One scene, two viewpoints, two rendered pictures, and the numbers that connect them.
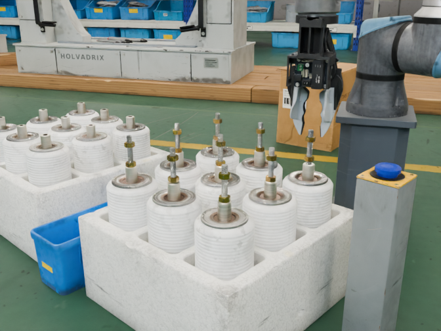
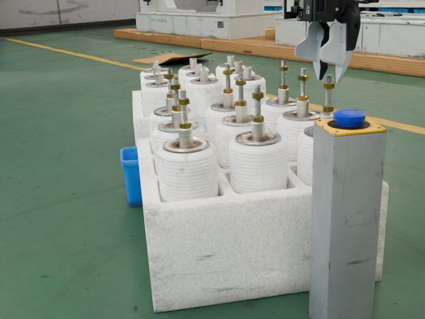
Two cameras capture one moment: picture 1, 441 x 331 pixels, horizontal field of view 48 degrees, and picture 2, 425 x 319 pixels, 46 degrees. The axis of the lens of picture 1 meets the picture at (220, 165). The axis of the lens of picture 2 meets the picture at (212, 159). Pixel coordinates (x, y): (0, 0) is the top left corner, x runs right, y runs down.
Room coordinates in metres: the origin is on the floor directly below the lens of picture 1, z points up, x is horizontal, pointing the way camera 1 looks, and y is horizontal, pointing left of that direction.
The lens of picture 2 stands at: (0.14, -0.50, 0.49)
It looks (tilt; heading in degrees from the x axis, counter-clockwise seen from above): 19 degrees down; 38
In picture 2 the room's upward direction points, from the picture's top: 3 degrees counter-clockwise
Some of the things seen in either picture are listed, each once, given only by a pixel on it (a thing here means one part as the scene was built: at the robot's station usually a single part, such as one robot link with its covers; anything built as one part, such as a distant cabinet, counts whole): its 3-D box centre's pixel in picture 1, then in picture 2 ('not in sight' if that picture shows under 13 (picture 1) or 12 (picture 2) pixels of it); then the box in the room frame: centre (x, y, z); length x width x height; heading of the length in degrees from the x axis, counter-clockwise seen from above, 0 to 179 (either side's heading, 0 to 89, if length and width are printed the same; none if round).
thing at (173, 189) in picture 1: (173, 190); (178, 119); (0.79, 0.08, 0.26); 0.02 x 0.02 x 0.03
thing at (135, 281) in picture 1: (220, 255); (243, 200); (0.88, 0.00, 0.09); 0.39 x 0.39 x 0.18; 47
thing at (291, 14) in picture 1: (293, 12); not in sight; (5.53, -0.78, 0.35); 0.16 x 0.15 x 0.19; 73
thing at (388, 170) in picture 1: (387, 171); (348, 119); (0.73, -0.26, 0.32); 0.04 x 0.04 x 0.02
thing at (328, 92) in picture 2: (309, 149); (327, 97); (0.88, -0.17, 0.31); 0.01 x 0.01 x 0.08
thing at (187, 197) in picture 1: (174, 198); (178, 126); (0.79, 0.08, 0.25); 0.08 x 0.08 x 0.01
